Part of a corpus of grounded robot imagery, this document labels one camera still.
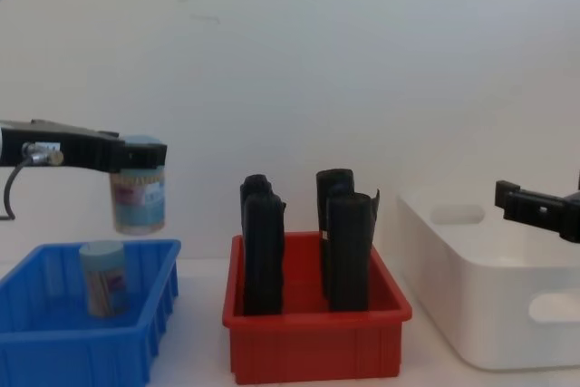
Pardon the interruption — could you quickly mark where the thin dark left gripper cable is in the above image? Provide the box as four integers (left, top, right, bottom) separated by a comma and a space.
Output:
2, 141, 64, 221

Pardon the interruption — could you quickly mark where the white plastic bin with handles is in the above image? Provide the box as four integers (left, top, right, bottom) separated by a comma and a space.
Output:
395, 190, 580, 372

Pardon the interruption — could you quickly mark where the black rolled bag bundle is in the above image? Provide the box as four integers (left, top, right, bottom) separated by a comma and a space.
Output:
242, 190, 287, 316
315, 169, 355, 301
324, 187, 382, 314
239, 173, 275, 243

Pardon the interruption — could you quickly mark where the blue plastic bin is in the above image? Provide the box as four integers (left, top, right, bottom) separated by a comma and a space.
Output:
0, 238, 183, 387

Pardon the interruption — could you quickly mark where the clear toothpick jar blue lid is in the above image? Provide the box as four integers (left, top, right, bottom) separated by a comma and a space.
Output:
109, 132, 169, 237
78, 240, 126, 318

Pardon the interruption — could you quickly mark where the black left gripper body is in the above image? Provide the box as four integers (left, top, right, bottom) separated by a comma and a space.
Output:
0, 119, 127, 176

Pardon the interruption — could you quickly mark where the red plastic bin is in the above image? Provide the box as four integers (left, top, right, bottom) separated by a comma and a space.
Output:
221, 230, 414, 380

